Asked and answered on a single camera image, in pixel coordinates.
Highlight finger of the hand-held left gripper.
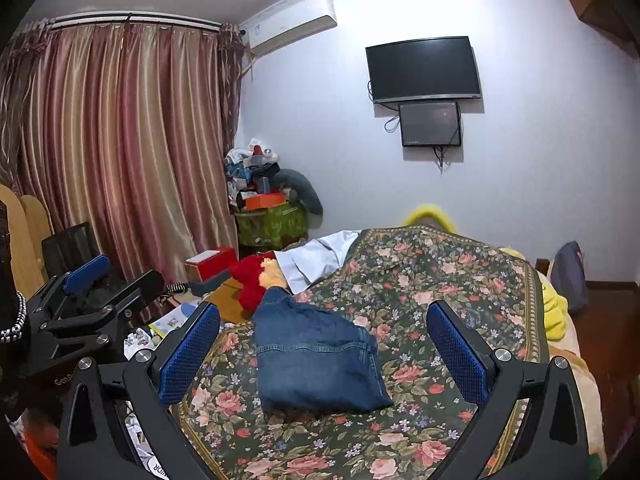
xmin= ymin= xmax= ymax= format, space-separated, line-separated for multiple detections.
xmin=40 ymin=270 xmax=166 ymax=358
xmin=25 ymin=254 xmax=112 ymax=333

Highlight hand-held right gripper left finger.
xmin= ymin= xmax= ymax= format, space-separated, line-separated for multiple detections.
xmin=57 ymin=302 xmax=221 ymax=480

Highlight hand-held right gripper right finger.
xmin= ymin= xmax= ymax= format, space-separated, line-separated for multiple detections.
xmin=426 ymin=300 xmax=596 ymax=480

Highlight blue denim jeans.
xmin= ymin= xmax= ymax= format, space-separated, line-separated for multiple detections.
xmin=251 ymin=287 xmax=396 ymax=415

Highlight yellow white booklet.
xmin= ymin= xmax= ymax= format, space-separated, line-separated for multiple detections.
xmin=149 ymin=305 xmax=196 ymax=339

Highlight brown cardboard box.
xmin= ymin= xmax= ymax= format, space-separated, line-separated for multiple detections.
xmin=202 ymin=277 xmax=251 ymax=326

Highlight wooden headboard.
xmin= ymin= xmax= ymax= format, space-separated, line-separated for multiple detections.
xmin=0 ymin=184 xmax=55 ymax=301

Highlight red white box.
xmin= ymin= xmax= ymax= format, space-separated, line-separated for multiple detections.
xmin=185 ymin=246 xmax=237 ymax=283

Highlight dark floral blanket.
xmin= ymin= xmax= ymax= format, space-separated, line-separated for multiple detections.
xmin=170 ymin=227 xmax=551 ymax=480

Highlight red plush toy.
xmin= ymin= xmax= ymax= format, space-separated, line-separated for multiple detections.
xmin=227 ymin=254 xmax=291 ymax=318

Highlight beige plush blanket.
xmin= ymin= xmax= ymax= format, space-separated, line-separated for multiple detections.
xmin=545 ymin=330 xmax=608 ymax=480

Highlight striped red gold curtain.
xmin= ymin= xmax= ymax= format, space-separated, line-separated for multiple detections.
xmin=0 ymin=17 xmax=251 ymax=301

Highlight grey backpack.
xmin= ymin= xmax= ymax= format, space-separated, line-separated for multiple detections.
xmin=550 ymin=241 xmax=590 ymax=315

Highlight green patterned box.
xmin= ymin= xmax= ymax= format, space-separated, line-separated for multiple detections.
xmin=235 ymin=205 xmax=308 ymax=251

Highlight orange box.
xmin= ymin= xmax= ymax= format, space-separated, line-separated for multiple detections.
xmin=244 ymin=192 xmax=287 ymax=211

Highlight pile of household clutter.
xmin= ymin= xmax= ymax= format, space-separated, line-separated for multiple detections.
xmin=223 ymin=137 xmax=296 ymax=211

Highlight white cloth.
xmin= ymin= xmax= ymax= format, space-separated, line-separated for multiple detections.
xmin=275 ymin=230 xmax=363 ymax=293

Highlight grey plush pillow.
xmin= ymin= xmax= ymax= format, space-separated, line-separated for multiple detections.
xmin=272 ymin=169 xmax=324 ymax=217

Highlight white air conditioner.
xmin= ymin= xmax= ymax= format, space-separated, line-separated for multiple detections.
xmin=239 ymin=0 xmax=338 ymax=58

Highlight black white braided cord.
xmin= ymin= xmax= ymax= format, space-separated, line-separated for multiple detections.
xmin=0 ymin=291 xmax=27 ymax=345

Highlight small black wall monitor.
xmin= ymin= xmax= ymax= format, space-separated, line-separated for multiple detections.
xmin=398 ymin=101 xmax=462 ymax=148

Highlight white curtain rail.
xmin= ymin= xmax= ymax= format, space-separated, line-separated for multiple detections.
xmin=50 ymin=10 xmax=223 ymax=32

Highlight black wall television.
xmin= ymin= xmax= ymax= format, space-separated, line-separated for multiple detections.
xmin=365 ymin=36 xmax=482 ymax=105

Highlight wooden door frame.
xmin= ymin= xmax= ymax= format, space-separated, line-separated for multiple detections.
xmin=555 ymin=0 xmax=640 ymax=56

